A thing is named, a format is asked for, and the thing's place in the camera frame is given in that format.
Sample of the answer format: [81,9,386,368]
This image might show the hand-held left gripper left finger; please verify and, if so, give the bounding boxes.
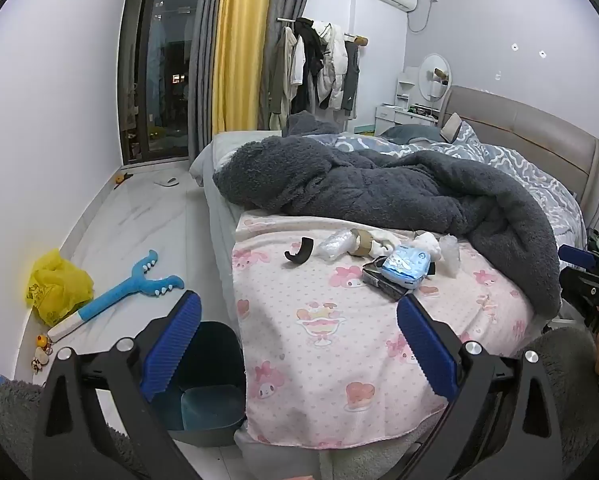
[32,290,203,480]

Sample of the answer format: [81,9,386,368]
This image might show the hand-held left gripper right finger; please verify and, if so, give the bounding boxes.
[396,294,565,480]

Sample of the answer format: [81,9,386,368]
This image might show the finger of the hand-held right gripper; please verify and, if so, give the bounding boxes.
[558,244,599,281]
[562,267,599,313]

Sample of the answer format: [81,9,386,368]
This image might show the dark teal trash bin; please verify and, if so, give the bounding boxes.
[154,320,248,448]

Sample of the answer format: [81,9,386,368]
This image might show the black box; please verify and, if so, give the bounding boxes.
[361,257,411,302]

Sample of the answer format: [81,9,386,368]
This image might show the light blue tissue packet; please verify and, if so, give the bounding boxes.
[381,245,431,289]

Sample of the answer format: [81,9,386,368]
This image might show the clear plastic wrapper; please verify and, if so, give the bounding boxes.
[438,234,463,277]

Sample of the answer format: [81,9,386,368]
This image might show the white fluffy sock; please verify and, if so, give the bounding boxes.
[413,231,443,262]

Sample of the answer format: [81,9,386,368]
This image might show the clear plastic bag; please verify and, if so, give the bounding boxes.
[318,228,355,261]

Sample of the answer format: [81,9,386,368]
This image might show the black curved plastic piece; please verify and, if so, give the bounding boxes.
[284,236,315,266]

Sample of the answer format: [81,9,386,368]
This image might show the blue forked toy stick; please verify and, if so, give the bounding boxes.
[47,248,186,344]

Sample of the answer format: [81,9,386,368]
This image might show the pink printed blanket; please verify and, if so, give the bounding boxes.
[232,212,537,450]

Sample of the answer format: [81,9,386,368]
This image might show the yellow plastic bag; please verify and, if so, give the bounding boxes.
[26,248,95,327]

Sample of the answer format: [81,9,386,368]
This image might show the bed with grey headboard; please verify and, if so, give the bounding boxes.
[190,85,599,480]

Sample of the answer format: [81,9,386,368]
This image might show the dark grey fleece blanket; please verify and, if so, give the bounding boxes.
[212,110,563,320]

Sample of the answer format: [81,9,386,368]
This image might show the beige pillow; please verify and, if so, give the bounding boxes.
[441,112,463,144]

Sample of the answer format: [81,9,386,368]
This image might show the grey fleece clothing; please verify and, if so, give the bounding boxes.
[0,329,599,480]

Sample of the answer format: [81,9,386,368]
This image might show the dark grey pillow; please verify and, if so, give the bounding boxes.
[381,123,445,144]

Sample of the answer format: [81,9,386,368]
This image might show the round white mirror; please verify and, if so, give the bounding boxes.
[418,53,453,102]

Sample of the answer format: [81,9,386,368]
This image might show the white vanity table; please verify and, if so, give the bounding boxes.
[374,70,448,137]

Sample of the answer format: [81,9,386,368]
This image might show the grey green coat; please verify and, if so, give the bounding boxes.
[268,27,291,132]

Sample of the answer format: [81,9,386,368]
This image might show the dark framed glass door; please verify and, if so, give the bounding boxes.
[118,0,208,167]

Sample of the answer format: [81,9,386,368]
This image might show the dark grey vest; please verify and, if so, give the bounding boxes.
[341,39,361,117]

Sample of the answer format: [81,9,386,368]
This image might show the white puffer jacket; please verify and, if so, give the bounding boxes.
[313,21,349,111]

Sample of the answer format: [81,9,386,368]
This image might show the yellow curtain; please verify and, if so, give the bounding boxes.
[212,0,276,134]

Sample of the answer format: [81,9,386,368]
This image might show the white shirt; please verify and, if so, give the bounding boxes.
[286,25,306,102]

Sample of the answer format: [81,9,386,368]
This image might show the clothes hanging rod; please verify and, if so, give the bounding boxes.
[276,16,369,45]

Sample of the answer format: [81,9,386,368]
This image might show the black jacket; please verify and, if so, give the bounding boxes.
[294,17,326,112]

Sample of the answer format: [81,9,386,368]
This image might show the white air conditioner cable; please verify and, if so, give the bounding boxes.
[406,0,439,34]

